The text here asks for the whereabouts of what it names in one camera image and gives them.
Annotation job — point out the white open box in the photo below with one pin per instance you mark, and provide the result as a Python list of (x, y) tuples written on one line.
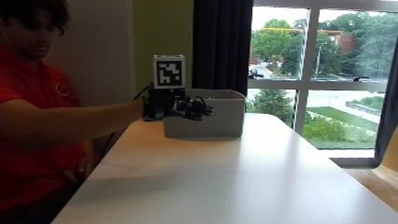
[(216, 118)]

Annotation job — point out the white marker cube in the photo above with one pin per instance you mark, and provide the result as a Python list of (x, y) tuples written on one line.
[(169, 72)]

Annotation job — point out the dark curtain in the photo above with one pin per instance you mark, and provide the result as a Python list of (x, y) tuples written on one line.
[(221, 46), (387, 112)]

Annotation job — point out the the person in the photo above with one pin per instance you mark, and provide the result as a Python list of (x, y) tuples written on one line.
[(37, 109)]

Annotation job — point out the window frame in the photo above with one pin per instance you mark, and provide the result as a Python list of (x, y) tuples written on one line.
[(309, 84)]

